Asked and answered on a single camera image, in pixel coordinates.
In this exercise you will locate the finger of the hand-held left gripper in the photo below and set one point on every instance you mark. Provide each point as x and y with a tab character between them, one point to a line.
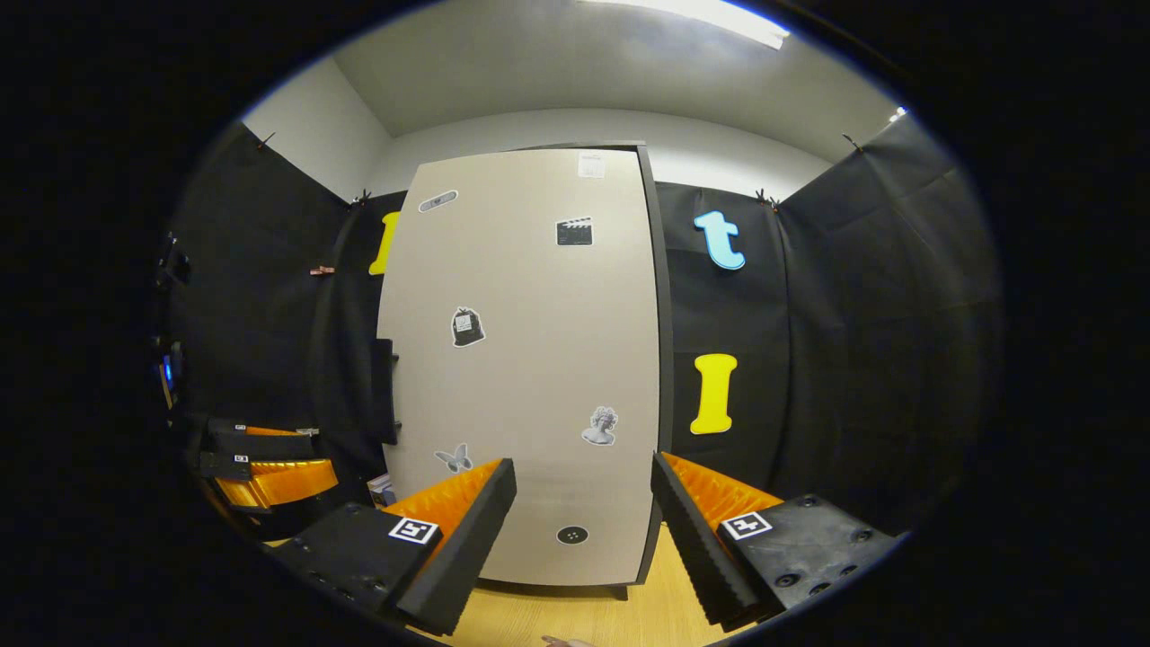
225	465
269	446

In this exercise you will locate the long ceiling light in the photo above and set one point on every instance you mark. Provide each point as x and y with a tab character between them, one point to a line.
701	16

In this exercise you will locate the black binder clip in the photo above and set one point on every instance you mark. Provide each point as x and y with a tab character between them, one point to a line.
766	198
852	142
361	197
265	140

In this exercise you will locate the beige cabinet door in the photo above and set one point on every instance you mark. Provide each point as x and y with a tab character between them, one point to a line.
530	359

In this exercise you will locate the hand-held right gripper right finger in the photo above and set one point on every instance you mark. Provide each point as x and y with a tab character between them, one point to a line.
692	539

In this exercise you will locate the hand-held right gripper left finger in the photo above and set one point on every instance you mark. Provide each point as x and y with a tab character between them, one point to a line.
476	530

